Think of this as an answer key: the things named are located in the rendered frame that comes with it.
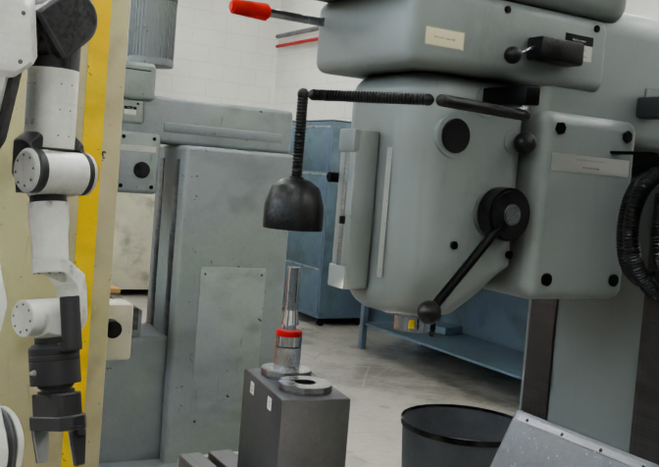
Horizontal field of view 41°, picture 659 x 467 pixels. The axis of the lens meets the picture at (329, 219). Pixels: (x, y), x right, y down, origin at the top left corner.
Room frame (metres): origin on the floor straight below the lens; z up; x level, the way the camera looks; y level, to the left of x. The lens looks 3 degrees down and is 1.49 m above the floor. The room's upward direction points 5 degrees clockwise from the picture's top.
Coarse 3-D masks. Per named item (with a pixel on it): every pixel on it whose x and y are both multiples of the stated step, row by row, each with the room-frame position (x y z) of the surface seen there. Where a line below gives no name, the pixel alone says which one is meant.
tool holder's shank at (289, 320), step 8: (288, 272) 1.54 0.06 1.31; (296, 272) 1.54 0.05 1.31; (288, 280) 1.54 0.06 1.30; (296, 280) 1.54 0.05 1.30; (288, 288) 1.54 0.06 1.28; (296, 288) 1.54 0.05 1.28; (288, 296) 1.54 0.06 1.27; (296, 296) 1.54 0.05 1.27; (288, 304) 1.54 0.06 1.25; (296, 304) 1.54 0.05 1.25; (288, 312) 1.53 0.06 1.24; (296, 312) 1.54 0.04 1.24; (288, 320) 1.53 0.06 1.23; (296, 320) 1.54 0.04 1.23; (288, 328) 1.54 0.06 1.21
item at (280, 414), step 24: (264, 384) 1.47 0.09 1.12; (288, 384) 1.43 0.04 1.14; (312, 384) 1.47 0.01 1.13; (264, 408) 1.46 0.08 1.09; (288, 408) 1.38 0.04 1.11; (312, 408) 1.40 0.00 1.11; (336, 408) 1.41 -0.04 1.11; (240, 432) 1.57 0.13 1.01; (264, 432) 1.45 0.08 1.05; (288, 432) 1.38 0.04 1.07; (312, 432) 1.40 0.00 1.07; (336, 432) 1.41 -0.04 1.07; (240, 456) 1.56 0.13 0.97; (264, 456) 1.44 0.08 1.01; (288, 456) 1.38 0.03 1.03; (312, 456) 1.40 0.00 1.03; (336, 456) 1.41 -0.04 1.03
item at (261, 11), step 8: (232, 0) 1.18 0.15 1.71; (240, 0) 1.18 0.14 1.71; (232, 8) 1.17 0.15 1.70; (240, 8) 1.17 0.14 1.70; (248, 8) 1.18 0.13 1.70; (256, 8) 1.18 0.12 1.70; (264, 8) 1.19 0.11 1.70; (248, 16) 1.19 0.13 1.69; (256, 16) 1.19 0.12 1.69; (264, 16) 1.19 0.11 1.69; (272, 16) 1.20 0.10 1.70; (280, 16) 1.21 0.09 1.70; (288, 16) 1.21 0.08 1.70; (296, 16) 1.22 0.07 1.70; (304, 16) 1.23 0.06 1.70; (312, 16) 1.24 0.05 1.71; (312, 24) 1.24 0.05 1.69; (320, 24) 1.24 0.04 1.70
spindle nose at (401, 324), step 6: (396, 318) 1.21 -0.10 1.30; (402, 318) 1.20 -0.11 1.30; (408, 318) 1.20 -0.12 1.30; (414, 318) 1.20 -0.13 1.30; (396, 324) 1.21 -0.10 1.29; (402, 324) 1.20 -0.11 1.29; (408, 324) 1.20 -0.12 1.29; (420, 324) 1.20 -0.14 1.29; (426, 324) 1.21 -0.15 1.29; (402, 330) 1.20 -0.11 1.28; (408, 330) 1.20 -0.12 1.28; (414, 330) 1.20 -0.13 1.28; (420, 330) 1.20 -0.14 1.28; (426, 330) 1.21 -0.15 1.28
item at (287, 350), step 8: (280, 344) 1.53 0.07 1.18; (288, 344) 1.52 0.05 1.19; (296, 344) 1.53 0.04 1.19; (280, 352) 1.53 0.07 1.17; (288, 352) 1.52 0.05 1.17; (296, 352) 1.53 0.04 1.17; (280, 360) 1.53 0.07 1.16; (288, 360) 1.52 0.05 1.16; (296, 360) 1.53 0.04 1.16; (280, 368) 1.53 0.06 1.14; (288, 368) 1.52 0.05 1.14; (296, 368) 1.53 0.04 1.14
